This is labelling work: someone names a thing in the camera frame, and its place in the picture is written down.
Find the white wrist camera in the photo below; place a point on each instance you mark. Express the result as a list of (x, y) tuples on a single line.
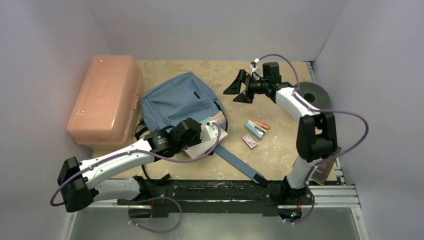
[(254, 65), (209, 133)]

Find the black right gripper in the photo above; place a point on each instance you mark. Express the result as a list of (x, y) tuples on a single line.
[(247, 87)]

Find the teal white stapler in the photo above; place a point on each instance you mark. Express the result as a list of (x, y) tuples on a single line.
[(256, 130)]

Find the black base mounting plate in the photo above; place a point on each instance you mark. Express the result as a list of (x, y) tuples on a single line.
[(162, 197)]

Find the teal paperback book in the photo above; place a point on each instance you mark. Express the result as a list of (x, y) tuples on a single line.
[(217, 119)]

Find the blue grey backpack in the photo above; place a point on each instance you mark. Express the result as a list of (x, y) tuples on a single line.
[(184, 96)]

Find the aluminium frame rails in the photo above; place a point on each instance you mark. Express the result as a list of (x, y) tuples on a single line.
[(330, 197)]

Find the black filament spool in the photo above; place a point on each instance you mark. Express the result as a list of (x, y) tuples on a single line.
[(314, 94)]

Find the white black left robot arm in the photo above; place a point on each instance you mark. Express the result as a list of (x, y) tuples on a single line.
[(78, 180)]

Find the small red white card box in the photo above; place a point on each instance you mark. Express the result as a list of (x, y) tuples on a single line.
[(249, 141)]

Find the orange marker pen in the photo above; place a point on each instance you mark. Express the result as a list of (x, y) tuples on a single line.
[(262, 125)]

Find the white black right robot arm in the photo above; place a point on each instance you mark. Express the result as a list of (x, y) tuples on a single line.
[(316, 138)]

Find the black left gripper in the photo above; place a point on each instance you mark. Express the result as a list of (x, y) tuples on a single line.
[(197, 140)]

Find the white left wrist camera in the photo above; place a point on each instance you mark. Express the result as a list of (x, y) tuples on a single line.
[(209, 133)]

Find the dark brown book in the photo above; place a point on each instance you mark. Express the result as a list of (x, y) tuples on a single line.
[(325, 174)]

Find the pink plastic storage box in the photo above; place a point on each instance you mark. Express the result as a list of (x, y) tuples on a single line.
[(104, 113)]

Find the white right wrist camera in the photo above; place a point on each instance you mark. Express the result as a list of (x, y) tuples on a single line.
[(254, 65)]

